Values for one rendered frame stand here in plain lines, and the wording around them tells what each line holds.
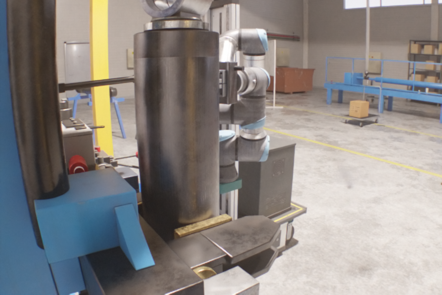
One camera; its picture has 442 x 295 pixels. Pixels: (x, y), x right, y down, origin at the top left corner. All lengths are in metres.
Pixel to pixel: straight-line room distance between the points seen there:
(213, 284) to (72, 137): 0.65
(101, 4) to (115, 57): 8.59
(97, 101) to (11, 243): 2.69
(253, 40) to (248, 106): 0.54
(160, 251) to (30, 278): 0.34
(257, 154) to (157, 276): 1.33
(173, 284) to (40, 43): 0.43
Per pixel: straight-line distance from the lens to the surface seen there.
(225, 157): 1.78
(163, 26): 0.73
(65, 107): 1.29
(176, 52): 0.70
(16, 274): 0.78
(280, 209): 2.31
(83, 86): 0.88
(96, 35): 3.31
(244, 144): 1.75
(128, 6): 12.21
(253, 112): 1.12
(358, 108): 7.40
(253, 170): 2.09
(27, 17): 0.54
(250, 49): 1.60
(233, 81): 0.98
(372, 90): 9.82
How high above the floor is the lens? 1.40
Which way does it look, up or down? 13 degrees down
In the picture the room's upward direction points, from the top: straight up
